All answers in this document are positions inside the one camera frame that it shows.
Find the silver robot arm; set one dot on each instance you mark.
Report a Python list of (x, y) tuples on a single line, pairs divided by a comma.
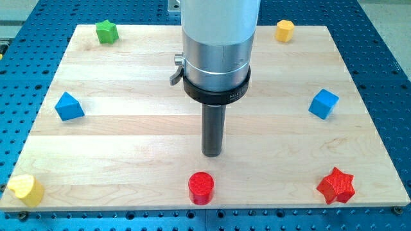
[(217, 39)]

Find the blue cube block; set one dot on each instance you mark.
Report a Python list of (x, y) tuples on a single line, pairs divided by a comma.
[(323, 104)]

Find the green star block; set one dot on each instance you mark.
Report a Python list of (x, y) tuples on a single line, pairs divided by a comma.
[(107, 32)]

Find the red star block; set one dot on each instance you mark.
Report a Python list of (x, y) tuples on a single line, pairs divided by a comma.
[(337, 187)]

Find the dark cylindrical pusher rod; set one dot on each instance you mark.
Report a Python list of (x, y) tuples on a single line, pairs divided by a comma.
[(213, 121)]

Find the red cylinder block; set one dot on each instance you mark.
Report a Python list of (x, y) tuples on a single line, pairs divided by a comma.
[(201, 188)]

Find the wooden board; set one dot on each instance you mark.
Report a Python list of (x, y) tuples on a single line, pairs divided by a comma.
[(139, 141)]

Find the yellow hexagon block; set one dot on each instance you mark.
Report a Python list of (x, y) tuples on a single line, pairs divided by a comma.
[(284, 30)]

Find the blue triangle block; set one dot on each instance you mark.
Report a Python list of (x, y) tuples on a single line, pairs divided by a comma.
[(68, 107)]

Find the blue perforated table plate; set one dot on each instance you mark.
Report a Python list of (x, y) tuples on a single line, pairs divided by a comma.
[(35, 53)]

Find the yellow heart block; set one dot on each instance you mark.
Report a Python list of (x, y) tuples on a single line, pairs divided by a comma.
[(27, 188)]

